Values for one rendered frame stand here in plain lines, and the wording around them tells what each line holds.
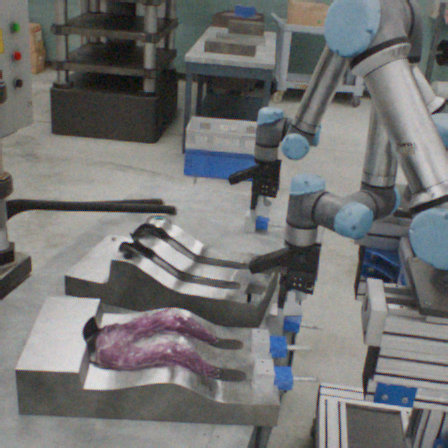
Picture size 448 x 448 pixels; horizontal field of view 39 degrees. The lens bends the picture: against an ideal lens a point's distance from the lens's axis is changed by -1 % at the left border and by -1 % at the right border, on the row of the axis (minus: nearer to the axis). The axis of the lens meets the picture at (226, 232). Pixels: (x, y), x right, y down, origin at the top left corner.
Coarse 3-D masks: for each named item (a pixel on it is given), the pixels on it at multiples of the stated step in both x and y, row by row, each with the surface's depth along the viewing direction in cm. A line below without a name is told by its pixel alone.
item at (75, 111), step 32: (64, 0) 502; (96, 0) 599; (128, 0) 495; (160, 0) 501; (64, 32) 509; (96, 32) 507; (128, 32) 507; (160, 32) 520; (64, 64) 520; (96, 64) 524; (128, 64) 534; (160, 64) 545; (64, 96) 528; (96, 96) 526; (128, 96) 524; (160, 96) 534; (64, 128) 540; (96, 128) 538; (128, 128) 536; (160, 128) 552
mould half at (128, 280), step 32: (160, 224) 172; (96, 256) 168; (128, 256) 153; (224, 256) 168; (96, 288) 157; (128, 288) 154; (160, 288) 152; (192, 288) 152; (224, 320) 150; (256, 320) 148
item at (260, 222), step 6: (246, 216) 202; (258, 216) 205; (246, 222) 203; (258, 222) 202; (264, 222) 202; (270, 222) 204; (246, 228) 204; (252, 228) 203; (258, 228) 203; (264, 228) 203
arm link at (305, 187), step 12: (300, 180) 135; (312, 180) 135; (324, 180) 136; (288, 192) 139; (300, 192) 135; (312, 192) 135; (288, 204) 139; (300, 204) 136; (312, 204) 134; (288, 216) 139; (300, 216) 137; (300, 228) 138; (312, 228) 139
